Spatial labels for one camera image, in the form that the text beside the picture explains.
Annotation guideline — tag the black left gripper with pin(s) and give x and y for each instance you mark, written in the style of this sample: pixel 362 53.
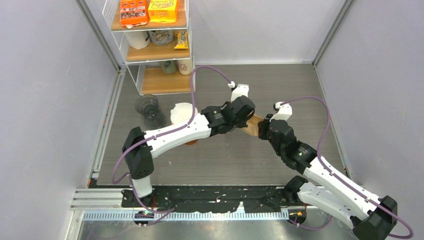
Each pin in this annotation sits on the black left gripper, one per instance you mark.
pixel 243 123

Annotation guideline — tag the printed white mug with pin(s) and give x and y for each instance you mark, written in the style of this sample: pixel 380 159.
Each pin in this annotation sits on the printed white mug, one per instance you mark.
pixel 161 37

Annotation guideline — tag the white patterned cup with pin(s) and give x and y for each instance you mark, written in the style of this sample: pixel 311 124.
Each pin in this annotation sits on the white patterned cup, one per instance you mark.
pixel 185 66

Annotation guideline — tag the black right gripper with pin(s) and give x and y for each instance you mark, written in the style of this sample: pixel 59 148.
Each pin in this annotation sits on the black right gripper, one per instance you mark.
pixel 263 126

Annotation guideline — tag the yellow snack box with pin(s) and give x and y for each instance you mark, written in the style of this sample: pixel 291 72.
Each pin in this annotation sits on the yellow snack box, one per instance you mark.
pixel 163 11

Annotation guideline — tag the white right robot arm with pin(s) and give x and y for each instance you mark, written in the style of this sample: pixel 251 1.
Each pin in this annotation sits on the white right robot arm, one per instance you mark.
pixel 369 216

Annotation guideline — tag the brown paper filter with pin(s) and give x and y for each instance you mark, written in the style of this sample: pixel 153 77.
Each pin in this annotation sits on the brown paper filter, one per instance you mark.
pixel 252 127

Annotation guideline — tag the yellow candy bag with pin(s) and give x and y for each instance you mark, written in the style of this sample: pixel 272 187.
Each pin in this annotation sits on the yellow candy bag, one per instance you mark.
pixel 182 41

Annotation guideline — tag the amber glass jar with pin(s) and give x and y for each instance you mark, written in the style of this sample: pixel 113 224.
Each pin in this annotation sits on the amber glass jar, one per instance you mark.
pixel 191 142

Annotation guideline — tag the orange snack box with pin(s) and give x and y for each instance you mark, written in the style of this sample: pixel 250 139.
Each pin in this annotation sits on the orange snack box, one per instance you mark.
pixel 133 13

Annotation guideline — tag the white paper coffee filter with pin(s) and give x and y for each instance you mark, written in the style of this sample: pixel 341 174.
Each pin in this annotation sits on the white paper coffee filter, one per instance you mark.
pixel 182 113

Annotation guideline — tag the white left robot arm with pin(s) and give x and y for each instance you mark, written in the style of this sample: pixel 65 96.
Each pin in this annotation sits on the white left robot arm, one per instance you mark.
pixel 142 147

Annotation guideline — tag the white wire wooden shelf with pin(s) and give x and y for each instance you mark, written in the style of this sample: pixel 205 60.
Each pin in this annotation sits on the white wire wooden shelf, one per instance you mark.
pixel 143 64

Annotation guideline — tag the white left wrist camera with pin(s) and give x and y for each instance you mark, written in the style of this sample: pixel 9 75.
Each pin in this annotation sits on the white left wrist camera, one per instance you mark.
pixel 238 90

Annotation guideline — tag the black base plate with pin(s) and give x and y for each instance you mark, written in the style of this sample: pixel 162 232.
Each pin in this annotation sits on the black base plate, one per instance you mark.
pixel 216 199

